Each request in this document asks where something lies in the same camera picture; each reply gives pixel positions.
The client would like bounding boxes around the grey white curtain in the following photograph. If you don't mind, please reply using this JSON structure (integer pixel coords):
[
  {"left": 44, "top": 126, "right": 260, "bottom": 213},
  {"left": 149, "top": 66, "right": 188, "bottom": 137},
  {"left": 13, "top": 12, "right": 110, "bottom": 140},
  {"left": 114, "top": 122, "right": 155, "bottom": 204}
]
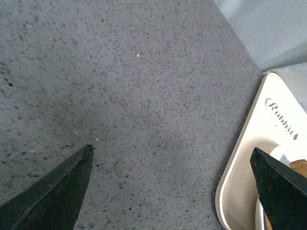
[{"left": 215, "top": 0, "right": 307, "bottom": 109}]

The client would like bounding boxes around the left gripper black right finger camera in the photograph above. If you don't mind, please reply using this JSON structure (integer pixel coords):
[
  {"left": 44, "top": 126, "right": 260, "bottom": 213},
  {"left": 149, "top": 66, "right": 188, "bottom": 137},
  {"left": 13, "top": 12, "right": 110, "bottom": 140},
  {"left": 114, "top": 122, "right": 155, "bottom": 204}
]
[{"left": 250, "top": 148, "right": 307, "bottom": 230}]

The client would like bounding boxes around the bread slice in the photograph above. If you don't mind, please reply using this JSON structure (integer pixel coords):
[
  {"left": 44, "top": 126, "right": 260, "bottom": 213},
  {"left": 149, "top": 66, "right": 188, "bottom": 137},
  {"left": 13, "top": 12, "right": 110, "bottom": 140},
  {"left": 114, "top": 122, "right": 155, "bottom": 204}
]
[{"left": 290, "top": 159, "right": 307, "bottom": 178}]

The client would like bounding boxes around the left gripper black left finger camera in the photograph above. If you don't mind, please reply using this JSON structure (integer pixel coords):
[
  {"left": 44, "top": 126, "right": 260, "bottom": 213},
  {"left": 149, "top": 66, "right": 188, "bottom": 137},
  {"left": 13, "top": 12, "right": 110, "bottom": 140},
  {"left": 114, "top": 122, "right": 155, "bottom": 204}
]
[{"left": 0, "top": 145, "right": 94, "bottom": 230}]

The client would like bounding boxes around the white oval plate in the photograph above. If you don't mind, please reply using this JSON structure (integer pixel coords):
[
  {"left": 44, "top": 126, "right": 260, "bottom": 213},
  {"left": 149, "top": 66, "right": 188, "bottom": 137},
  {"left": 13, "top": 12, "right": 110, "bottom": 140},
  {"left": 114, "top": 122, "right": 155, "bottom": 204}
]
[{"left": 255, "top": 146, "right": 291, "bottom": 230}]

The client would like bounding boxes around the pink rabbit tray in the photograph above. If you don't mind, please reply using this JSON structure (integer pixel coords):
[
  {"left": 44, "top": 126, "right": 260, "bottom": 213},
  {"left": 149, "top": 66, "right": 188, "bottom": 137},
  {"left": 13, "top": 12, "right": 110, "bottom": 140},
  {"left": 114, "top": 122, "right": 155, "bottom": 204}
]
[{"left": 215, "top": 73, "right": 307, "bottom": 230}]

